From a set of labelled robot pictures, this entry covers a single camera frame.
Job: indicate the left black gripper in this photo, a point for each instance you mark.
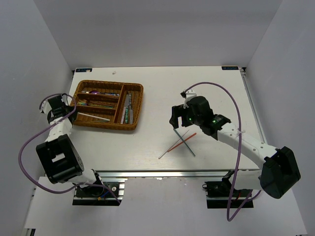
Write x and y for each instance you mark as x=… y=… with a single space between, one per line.
x=73 y=109

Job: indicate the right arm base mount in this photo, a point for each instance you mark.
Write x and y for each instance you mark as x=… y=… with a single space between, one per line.
x=217 y=193

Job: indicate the purple bowl spoon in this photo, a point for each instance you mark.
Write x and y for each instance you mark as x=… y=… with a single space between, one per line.
x=101 y=93

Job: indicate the knife with pink handle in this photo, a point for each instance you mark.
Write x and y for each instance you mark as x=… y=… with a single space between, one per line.
x=125 y=110

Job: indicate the blue table sticker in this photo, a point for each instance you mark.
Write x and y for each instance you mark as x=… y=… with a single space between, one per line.
x=83 y=70
x=230 y=68

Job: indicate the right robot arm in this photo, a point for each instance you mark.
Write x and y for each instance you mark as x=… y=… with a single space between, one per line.
x=277 y=167

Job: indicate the right blue table sticker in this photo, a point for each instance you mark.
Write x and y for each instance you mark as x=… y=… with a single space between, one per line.
x=230 y=68

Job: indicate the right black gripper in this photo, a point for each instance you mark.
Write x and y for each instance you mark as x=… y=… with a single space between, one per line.
x=176 y=111

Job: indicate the orange white chopstick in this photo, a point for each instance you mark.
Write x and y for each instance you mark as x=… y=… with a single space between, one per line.
x=176 y=144

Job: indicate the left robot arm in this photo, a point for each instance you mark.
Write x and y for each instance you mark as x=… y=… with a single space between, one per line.
x=58 y=156

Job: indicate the left blue table sticker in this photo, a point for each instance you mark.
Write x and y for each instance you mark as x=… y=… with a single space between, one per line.
x=83 y=70

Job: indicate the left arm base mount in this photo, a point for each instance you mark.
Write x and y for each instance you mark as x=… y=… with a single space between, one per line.
x=98 y=196

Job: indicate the knife with green handle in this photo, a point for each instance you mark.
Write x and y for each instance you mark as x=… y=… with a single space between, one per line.
x=130 y=95

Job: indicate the aluminium table rail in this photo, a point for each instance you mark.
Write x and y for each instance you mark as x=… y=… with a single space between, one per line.
x=254 y=110

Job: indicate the woven wicker cutlery basket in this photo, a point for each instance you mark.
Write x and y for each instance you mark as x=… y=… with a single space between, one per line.
x=114 y=114

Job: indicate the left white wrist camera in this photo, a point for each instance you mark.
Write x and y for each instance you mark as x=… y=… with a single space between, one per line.
x=45 y=107

